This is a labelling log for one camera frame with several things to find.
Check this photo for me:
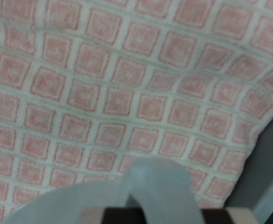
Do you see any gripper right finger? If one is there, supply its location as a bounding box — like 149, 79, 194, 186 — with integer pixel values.
201, 207, 261, 224

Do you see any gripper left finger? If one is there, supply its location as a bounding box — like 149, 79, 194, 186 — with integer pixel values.
79, 206, 147, 224

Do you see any white mug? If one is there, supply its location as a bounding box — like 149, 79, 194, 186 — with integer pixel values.
0, 157, 206, 224

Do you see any pink checkered towel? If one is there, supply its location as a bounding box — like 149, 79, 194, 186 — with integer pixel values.
0, 0, 273, 224

